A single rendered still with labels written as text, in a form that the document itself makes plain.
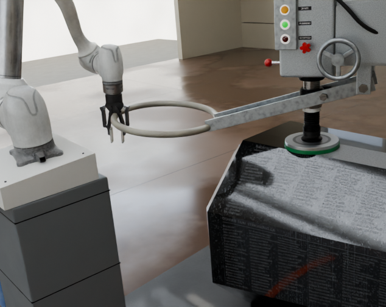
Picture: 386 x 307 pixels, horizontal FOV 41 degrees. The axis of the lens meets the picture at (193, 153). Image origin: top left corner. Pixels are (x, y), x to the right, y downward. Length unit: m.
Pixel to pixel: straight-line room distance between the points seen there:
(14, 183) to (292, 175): 1.04
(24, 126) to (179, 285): 1.22
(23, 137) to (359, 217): 1.26
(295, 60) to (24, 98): 1.02
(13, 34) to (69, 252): 0.89
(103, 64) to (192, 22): 7.86
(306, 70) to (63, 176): 0.99
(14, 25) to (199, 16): 8.13
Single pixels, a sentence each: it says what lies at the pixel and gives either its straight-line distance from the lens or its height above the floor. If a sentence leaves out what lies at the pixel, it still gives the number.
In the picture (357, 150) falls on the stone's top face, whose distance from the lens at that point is 2.09.
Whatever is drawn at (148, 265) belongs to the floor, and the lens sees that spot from 3.00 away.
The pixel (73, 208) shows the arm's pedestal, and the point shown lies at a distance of 2.07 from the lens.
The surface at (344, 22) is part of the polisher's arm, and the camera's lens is 1.91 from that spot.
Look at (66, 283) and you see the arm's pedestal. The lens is 2.18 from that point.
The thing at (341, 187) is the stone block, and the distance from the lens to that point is 1.94.
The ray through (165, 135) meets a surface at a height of 0.94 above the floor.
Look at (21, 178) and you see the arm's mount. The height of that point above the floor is 0.89.
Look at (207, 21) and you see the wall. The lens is 10.33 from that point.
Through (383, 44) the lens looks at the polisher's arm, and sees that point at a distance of 1.91.
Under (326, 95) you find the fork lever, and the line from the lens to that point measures 2.00.
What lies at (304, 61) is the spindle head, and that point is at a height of 1.21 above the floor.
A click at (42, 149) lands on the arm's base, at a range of 2.08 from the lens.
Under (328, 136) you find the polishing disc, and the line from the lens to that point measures 2.16.
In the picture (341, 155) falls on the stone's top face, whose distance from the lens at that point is 2.04.
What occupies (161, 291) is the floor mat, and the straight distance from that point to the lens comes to 2.75.
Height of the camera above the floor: 1.55
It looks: 19 degrees down
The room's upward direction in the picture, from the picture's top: 5 degrees counter-clockwise
